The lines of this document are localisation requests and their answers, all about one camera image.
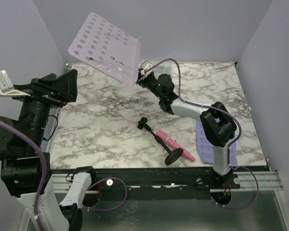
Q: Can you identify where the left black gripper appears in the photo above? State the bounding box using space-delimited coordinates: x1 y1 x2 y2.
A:
5 65 77 146

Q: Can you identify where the lilac music stand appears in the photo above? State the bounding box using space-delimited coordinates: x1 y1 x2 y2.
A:
68 12 141 87

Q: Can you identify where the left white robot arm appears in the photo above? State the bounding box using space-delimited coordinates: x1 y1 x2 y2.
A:
0 69 97 231

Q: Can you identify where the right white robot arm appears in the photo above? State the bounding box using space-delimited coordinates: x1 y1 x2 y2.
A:
136 69 241 189

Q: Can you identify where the clear plastic screw box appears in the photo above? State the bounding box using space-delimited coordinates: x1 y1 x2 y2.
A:
149 62 172 77

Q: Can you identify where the pink toy microphone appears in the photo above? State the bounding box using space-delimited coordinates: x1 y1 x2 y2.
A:
156 130 195 162

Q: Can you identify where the black microphone stand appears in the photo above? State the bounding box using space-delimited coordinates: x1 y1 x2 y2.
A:
137 117 184 166

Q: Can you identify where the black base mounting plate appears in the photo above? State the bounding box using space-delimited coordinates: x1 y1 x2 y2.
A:
50 167 241 202

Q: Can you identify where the lilac sheet music page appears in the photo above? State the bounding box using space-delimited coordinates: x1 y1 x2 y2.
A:
196 120 240 167

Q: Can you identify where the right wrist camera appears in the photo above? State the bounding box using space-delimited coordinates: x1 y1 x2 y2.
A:
139 60 153 75

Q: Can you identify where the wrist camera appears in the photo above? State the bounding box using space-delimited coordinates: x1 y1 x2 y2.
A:
139 60 153 75
0 70 30 97

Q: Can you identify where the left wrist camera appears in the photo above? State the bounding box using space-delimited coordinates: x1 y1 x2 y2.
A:
0 70 30 97

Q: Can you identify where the aluminium frame rail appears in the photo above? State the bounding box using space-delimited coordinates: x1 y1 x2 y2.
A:
52 171 284 194

